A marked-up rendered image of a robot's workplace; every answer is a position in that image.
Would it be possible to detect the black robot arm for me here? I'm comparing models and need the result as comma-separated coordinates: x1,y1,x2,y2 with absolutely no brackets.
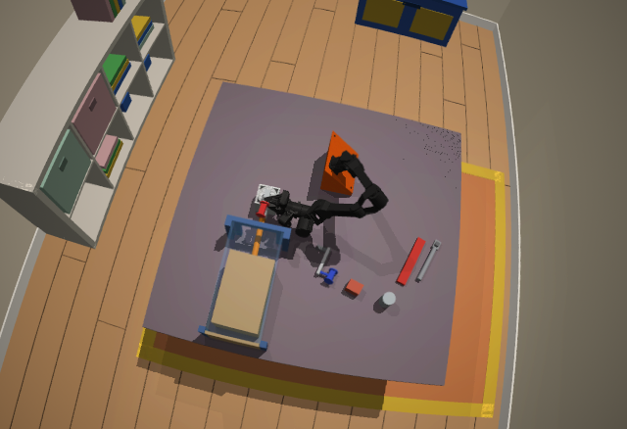
278,150,389,238

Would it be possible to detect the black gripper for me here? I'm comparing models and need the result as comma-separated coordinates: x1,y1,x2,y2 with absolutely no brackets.
263,190,303,219

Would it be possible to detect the light grey cylinder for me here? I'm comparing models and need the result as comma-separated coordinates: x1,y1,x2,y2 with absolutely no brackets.
379,292,396,309

